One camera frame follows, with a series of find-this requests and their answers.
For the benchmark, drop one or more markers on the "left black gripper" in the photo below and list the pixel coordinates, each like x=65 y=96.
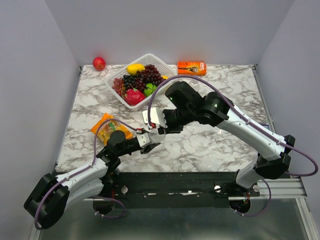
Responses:
x=146 y=149

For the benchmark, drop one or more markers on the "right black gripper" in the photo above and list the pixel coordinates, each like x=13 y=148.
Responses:
x=169 y=129

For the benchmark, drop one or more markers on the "clear plastic bottle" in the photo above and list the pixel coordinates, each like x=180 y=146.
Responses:
x=194 y=83
x=156 y=137

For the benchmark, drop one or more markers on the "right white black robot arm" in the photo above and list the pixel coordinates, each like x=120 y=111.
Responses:
x=273 y=149

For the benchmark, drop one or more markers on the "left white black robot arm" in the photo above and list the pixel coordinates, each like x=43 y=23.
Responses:
x=52 y=194

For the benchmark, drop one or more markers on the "green toy fruit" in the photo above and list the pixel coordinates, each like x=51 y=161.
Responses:
x=149 y=89

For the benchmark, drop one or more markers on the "orange snack bag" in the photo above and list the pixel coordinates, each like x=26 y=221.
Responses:
x=108 y=128

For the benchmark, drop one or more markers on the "red dragon fruit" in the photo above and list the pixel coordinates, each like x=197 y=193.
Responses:
x=133 y=96

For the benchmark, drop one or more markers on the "dark purple grape bunch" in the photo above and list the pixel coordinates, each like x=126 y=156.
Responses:
x=139 y=81

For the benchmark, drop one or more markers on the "orange razor box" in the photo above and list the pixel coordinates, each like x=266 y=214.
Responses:
x=197 y=68

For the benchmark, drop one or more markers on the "red grape bunch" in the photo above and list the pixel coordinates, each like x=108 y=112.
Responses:
x=118 y=86

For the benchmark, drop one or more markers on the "yellow mango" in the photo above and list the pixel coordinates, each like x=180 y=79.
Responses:
x=133 y=69

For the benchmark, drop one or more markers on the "purple box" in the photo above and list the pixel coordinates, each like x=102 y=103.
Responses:
x=265 y=126

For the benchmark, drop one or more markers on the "red apple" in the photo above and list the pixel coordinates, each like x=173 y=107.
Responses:
x=99 y=63

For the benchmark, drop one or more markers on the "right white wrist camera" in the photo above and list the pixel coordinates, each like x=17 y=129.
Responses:
x=157 y=117

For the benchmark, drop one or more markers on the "black mounting rail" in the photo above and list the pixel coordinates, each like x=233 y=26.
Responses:
x=164 y=190

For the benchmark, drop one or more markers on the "aluminium frame rail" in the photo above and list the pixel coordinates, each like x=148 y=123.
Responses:
x=282 y=188

